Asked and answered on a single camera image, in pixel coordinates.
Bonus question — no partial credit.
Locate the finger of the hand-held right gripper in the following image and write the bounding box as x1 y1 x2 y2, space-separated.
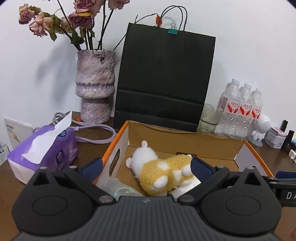
276 171 296 179

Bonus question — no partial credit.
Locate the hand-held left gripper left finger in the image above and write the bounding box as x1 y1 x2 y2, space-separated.
26 158 117 205

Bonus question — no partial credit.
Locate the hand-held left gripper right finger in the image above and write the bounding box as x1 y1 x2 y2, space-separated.
177 157 269 206

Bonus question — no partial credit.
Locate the white tissue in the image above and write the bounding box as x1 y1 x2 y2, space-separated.
169 178 202 200

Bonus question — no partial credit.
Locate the orange cardboard box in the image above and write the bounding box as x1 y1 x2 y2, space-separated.
92 120 275 202

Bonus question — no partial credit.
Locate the iridescent plastic bag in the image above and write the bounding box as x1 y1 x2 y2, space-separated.
102 178 144 198

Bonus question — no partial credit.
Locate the white and yellow plush toy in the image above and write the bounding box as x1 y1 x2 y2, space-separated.
125 140 201 197

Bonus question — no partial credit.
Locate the printed tin box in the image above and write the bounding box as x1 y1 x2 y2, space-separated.
264 133 286 149

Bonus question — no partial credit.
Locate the purple tissue pack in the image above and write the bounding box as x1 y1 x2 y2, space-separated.
7 111 79 185

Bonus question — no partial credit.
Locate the pink and white small case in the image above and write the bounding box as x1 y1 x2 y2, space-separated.
269 127 287 138

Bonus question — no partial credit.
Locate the clear glass cup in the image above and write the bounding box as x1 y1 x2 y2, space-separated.
197 103 224 135

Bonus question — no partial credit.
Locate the white robot-shaped speaker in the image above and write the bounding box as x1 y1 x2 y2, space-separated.
251 114 271 147

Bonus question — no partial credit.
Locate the clear water bottle red label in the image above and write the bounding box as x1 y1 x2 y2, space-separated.
238 83 253 139
214 78 241 138
250 87 264 121

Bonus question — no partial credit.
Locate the white paper box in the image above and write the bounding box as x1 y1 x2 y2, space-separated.
3 116 33 154

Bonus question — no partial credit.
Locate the purple textured vase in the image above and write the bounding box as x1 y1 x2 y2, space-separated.
75 49 116 123

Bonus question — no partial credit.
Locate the black paper bag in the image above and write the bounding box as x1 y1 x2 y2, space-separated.
113 6 217 134

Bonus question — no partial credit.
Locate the dried pink roses bouquet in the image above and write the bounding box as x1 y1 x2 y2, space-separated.
18 0 130 51

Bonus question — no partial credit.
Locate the purple power cable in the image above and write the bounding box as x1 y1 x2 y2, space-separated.
53 112 117 144

